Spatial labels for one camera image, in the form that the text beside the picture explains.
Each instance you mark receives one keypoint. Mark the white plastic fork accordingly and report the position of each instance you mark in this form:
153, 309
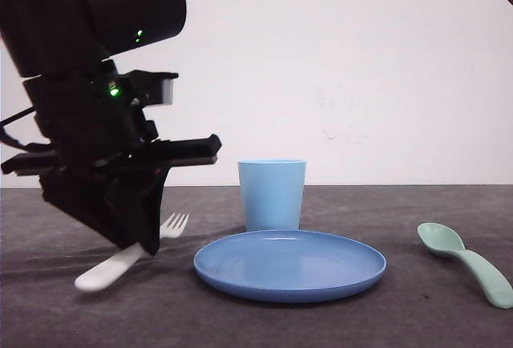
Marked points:
107, 272

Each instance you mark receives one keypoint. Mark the mint green plastic spoon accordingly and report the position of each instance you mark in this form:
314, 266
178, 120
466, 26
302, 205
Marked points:
443, 241

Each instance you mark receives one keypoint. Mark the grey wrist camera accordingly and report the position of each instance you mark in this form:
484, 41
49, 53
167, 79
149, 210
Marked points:
145, 88

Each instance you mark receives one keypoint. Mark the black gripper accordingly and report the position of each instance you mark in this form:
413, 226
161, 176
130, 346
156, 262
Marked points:
103, 162

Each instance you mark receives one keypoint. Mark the light blue plastic cup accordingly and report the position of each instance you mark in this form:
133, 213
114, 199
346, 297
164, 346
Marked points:
272, 193

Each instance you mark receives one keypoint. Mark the blue plastic plate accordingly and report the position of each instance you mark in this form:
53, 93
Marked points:
289, 266

